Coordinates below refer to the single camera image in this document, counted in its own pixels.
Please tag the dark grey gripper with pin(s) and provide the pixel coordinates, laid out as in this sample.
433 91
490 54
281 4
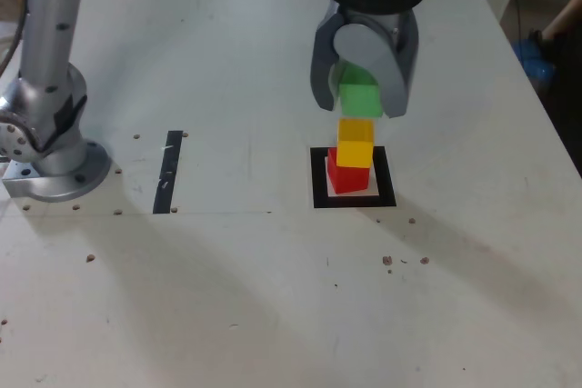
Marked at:
373 22

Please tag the green cube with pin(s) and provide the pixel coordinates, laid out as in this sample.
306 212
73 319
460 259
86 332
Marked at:
359 99

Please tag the yellow cube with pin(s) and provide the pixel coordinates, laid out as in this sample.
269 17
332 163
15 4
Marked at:
354 152

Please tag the red cube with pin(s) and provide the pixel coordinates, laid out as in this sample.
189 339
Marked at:
345 179

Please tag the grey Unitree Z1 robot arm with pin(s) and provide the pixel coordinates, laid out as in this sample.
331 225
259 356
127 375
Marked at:
50 42

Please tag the black tape square outline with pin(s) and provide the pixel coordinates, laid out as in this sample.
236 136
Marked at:
318 197

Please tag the blue plastic container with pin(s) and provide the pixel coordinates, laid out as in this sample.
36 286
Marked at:
532 65

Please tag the black tape strip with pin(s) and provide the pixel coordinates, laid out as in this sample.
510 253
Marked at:
166 170

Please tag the person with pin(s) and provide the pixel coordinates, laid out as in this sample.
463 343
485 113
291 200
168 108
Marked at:
568 102

